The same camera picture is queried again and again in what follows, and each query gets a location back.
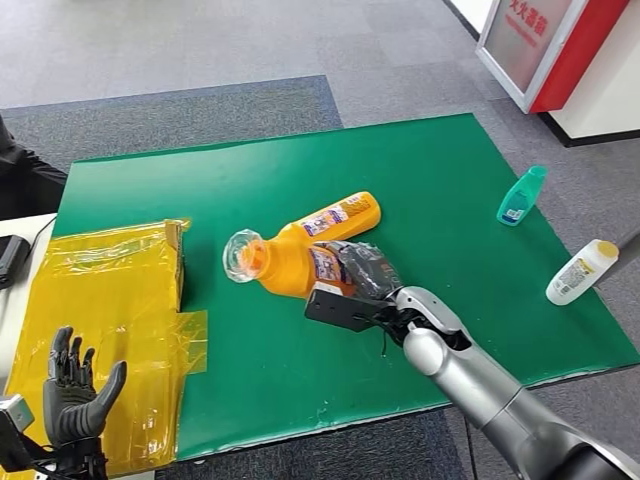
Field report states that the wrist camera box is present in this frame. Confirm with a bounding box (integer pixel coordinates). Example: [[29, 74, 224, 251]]
[[0, 395, 37, 474], [304, 281, 402, 335]]

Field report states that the thin black device cable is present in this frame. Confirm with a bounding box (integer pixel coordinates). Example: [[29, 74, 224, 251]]
[[29, 215, 57, 256]]

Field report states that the black fabric object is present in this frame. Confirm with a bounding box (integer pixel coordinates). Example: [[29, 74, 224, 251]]
[[0, 112, 69, 222]]

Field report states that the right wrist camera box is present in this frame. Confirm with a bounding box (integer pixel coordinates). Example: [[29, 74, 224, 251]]
[[304, 281, 402, 335]]

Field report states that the black flat device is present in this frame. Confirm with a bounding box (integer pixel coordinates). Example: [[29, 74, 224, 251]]
[[0, 235, 32, 291]]

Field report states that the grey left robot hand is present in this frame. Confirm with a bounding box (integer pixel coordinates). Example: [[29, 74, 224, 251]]
[[42, 326, 128, 448]]

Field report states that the orange bottle with clear cap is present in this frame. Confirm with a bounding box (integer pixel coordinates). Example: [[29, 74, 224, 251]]
[[222, 228, 362, 301], [272, 191, 382, 248]]

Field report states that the red white fire extinguisher cabinet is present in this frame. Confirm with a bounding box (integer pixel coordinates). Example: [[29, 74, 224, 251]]
[[475, 0, 640, 148]]

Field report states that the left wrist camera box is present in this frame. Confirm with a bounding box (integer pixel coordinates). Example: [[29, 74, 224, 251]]
[[0, 395, 37, 474]]

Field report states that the teal plastic bottle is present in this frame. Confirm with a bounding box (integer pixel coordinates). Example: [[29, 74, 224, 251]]
[[496, 165, 549, 228]]

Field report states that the cardboard box in yellow tape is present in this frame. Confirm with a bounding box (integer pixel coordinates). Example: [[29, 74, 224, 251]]
[[0, 218, 208, 480]]

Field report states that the white bottle with yellow cap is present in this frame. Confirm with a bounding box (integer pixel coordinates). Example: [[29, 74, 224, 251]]
[[545, 239, 620, 307]]

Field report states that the green table mat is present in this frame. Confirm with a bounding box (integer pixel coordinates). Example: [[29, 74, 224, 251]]
[[52, 112, 640, 464]]

